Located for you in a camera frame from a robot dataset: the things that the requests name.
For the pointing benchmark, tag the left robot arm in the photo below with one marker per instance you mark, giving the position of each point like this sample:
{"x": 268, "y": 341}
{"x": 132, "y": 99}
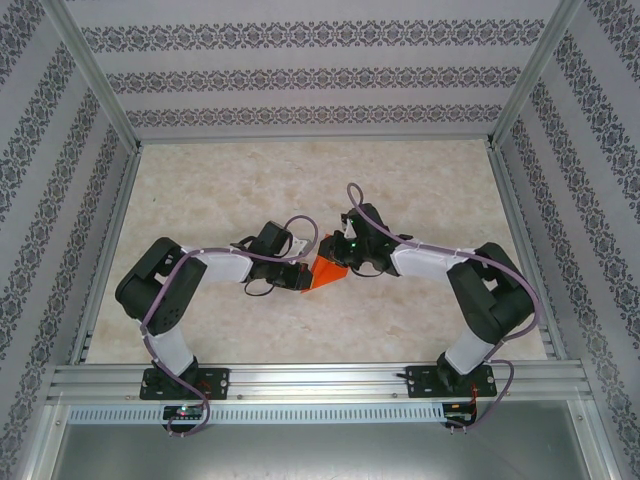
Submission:
{"x": 160, "y": 295}

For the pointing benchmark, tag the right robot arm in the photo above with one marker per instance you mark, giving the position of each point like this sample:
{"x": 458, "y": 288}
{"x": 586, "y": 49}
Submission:
{"x": 500, "y": 300}

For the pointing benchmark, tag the grey metal panel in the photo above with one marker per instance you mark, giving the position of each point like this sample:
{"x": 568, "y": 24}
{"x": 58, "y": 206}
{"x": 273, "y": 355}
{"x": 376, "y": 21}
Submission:
{"x": 320, "y": 455}

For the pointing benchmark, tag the aluminium table end rail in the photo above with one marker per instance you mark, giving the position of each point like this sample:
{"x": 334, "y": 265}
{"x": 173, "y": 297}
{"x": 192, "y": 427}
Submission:
{"x": 315, "y": 141}

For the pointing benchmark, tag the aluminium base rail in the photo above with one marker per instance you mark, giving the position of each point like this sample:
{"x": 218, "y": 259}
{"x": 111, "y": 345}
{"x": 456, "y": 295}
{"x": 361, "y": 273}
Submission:
{"x": 320, "y": 380}

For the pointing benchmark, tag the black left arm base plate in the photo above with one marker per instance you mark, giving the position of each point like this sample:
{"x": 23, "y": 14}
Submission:
{"x": 217, "y": 382}

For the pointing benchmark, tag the aluminium table side rail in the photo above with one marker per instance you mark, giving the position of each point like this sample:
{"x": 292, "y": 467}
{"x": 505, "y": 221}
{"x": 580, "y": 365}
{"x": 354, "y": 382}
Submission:
{"x": 522, "y": 225}
{"x": 107, "y": 250}

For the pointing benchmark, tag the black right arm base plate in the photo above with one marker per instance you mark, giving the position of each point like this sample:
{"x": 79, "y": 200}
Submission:
{"x": 487, "y": 377}

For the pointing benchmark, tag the aluminium frame post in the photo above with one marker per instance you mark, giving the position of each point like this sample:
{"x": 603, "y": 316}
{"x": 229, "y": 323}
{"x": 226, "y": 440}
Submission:
{"x": 532, "y": 70}
{"x": 92, "y": 70}

